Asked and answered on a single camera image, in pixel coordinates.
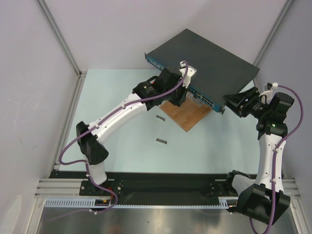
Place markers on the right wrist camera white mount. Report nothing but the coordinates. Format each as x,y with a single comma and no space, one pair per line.
268,92

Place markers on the aluminium frame post right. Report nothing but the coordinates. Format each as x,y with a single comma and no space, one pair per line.
276,25

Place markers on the wooden base board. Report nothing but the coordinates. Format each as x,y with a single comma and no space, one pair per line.
187,115

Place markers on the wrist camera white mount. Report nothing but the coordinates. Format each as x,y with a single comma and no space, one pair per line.
268,92
187,72

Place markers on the blue black network switch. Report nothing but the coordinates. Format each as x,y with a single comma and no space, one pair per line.
218,71

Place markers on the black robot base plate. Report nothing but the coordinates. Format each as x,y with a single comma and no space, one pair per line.
160,189

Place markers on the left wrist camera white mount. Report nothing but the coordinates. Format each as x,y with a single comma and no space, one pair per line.
187,72

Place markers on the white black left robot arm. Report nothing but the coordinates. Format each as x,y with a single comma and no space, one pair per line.
170,86

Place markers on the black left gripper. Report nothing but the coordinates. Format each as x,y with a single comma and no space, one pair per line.
178,102

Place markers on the silver transceiver module on table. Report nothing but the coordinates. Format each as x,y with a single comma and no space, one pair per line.
161,141

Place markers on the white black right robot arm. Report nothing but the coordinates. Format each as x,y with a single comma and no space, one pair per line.
262,199

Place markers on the aluminium frame post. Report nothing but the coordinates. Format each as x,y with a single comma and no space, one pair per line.
276,25
59,37

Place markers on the aluminium frame post left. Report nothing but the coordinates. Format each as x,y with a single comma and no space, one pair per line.
59,37

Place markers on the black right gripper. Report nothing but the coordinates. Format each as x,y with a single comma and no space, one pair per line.
243,105

